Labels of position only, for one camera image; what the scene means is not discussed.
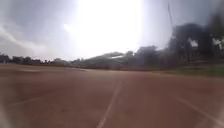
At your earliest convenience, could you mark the group of dark trees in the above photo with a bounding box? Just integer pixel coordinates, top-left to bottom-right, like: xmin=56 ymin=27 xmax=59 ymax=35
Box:
xmin=133 ymin=13 xmax=224 ymax=69

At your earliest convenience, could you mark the grandstand building with slanted roof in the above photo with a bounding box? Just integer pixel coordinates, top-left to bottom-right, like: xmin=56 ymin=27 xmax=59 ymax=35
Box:
xmin=81 ymin=51 xmax=135 ymax=70

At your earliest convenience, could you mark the thin tall pole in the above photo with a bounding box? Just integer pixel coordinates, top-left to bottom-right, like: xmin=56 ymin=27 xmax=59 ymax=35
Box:
xmin=167 ymin=2 xmax=176 ymax=34

